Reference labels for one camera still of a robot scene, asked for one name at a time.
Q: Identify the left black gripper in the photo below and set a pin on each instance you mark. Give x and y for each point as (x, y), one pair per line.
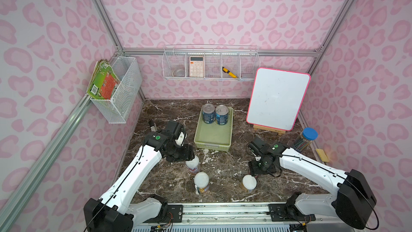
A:
(186, 152)

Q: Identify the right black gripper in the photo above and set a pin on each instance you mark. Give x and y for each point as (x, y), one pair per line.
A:
(257, 168)

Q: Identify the white lid can back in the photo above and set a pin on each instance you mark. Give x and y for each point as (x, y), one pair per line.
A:
(193, 165)

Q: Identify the grey white stapler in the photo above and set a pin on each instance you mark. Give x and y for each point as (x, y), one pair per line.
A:
(153, 126)

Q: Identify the white lid yellow can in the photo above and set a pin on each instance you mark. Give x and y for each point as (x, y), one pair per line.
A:
(201, 181)

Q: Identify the green plastic basket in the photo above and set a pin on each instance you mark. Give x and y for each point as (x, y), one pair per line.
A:
(214, 136)

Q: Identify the blue lid pencil jar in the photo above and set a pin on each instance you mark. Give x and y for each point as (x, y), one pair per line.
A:
(306, 137)

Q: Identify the blue soup can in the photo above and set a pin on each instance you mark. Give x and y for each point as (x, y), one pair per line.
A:
(208, 113)
(222, 114)

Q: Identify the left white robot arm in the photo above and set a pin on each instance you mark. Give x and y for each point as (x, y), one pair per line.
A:
(113, 211)

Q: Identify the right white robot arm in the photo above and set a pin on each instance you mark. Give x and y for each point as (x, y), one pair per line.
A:
(348, 195)

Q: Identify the wooden whiteboard stand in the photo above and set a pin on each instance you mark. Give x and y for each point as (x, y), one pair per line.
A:
(264, 128)

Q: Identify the yellow sticky note pad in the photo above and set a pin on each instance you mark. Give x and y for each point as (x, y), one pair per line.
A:
(322, 155)

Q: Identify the pink framed whiteboard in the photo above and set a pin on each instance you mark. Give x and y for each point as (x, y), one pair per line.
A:
(276, 98)

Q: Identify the clear tape roll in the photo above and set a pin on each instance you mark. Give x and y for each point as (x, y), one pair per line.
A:
(179, 72)

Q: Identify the pink calculator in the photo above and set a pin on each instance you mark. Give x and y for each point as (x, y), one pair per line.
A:
(196, 66)

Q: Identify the yellow black utility knife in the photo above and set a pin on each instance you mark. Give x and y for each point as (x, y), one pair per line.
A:
(225, 70)

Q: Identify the green red booklet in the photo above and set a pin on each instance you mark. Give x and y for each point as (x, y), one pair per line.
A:
(104, 81)

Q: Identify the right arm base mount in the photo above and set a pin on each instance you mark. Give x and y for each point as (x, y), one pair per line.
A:
(288, 211)

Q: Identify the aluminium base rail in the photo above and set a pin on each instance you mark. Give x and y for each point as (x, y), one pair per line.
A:
(243, 217)

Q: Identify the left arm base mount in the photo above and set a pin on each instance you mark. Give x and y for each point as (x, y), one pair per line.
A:
(168, 212)

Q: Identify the white mesh wall basket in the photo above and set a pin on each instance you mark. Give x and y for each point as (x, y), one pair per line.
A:
(117, 110)

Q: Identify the clear wire wall shelf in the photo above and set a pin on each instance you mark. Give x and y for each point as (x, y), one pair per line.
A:
(243, 61)

